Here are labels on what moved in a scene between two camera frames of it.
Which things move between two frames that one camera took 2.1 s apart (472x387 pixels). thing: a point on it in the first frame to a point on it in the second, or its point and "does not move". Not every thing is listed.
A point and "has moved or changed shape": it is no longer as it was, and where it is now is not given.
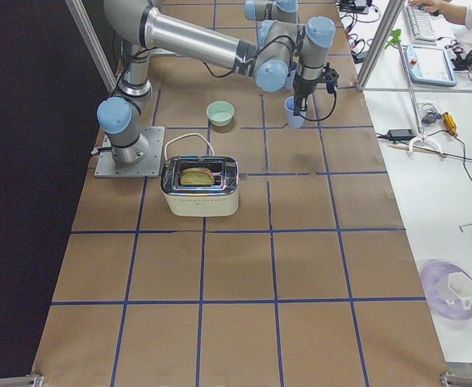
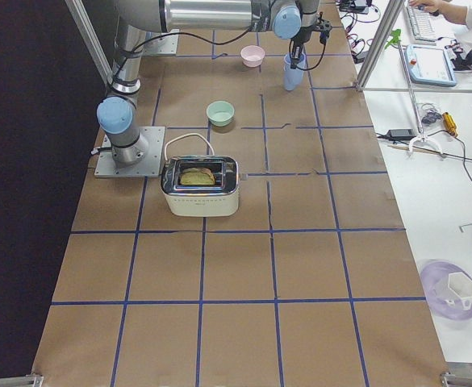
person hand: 433,6 does not move
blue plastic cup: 295,122 has moved or changed shape
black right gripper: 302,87 to 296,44
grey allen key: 461,226 does not move
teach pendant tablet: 430,66 does not move
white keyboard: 421,23 does not move
